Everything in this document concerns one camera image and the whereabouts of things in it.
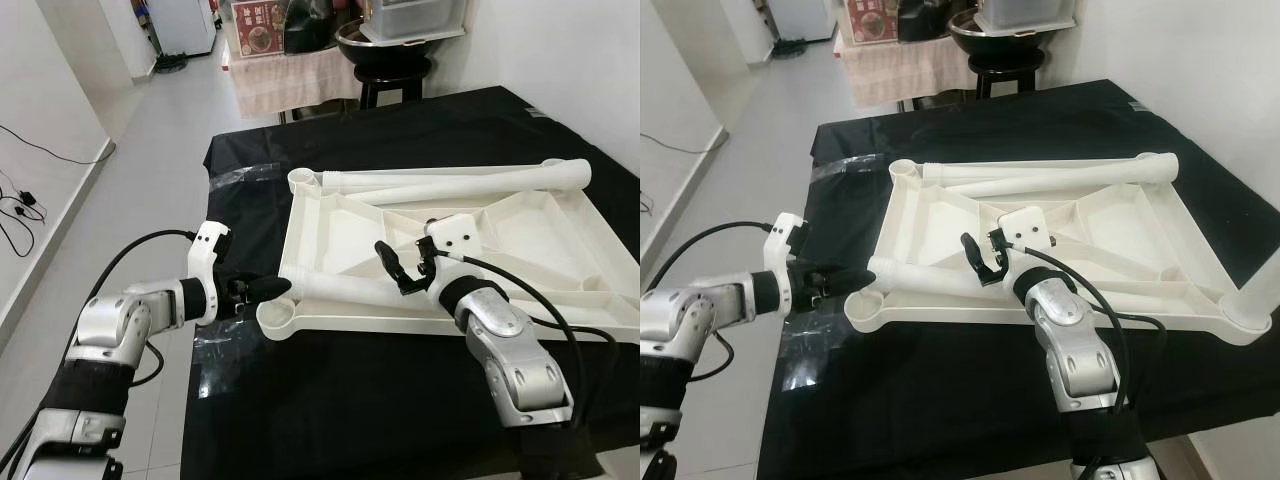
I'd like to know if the white plastic children table top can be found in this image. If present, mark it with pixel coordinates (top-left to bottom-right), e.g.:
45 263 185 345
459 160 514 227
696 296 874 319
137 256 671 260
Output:
257 165 641 341
843 155 1276 346

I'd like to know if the black tablecloth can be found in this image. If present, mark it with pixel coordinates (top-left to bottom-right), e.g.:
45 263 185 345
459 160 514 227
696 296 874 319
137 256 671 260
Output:
757 78 1280 480
180 85 641 480

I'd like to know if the black round stool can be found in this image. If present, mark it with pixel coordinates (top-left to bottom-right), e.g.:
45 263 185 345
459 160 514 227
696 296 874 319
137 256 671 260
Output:
968 52 1046 101
355 62 433 111

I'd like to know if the beige cloth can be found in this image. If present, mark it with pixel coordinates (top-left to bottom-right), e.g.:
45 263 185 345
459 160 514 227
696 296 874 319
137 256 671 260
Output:
225 45 361 123
840 35 976 111

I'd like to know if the clear plastic storage container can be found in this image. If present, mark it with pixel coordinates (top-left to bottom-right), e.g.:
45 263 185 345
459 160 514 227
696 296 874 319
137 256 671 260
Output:
975 0 1079 31
360 0 471 41

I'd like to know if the black bag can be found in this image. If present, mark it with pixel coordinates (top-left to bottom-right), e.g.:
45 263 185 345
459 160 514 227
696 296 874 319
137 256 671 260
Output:
895 0 951 43
283 0 341 56

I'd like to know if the storage box with orange lid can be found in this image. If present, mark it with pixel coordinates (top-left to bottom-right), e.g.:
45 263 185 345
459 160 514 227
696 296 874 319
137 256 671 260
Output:
232 0 289 59
845 0 901 46

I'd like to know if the white appliance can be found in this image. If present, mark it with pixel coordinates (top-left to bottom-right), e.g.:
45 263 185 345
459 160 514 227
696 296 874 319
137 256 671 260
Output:
770 0 836 43
148 0 219 58

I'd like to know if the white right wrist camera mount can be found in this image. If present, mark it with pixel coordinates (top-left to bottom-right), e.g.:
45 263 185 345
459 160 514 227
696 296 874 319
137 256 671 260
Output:
425 215 479 263
997 205 1048 253

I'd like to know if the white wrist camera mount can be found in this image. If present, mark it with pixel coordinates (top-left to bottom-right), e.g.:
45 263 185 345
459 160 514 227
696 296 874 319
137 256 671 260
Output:
186 222 233 327
425 215 479 263
997 205 1048 253
762 212 809 311

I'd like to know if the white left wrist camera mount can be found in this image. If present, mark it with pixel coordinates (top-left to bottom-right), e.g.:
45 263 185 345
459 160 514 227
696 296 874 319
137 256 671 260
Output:
762 212 809 311
186 222 233 327

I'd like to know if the long thin black cable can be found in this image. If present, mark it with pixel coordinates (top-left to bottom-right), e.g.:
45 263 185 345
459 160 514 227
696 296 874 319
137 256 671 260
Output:
0 122 106 166
640 130 726 156

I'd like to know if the black cable bundle with plug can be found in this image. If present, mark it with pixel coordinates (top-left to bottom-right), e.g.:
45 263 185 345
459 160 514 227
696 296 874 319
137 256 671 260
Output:
0 170 49 259

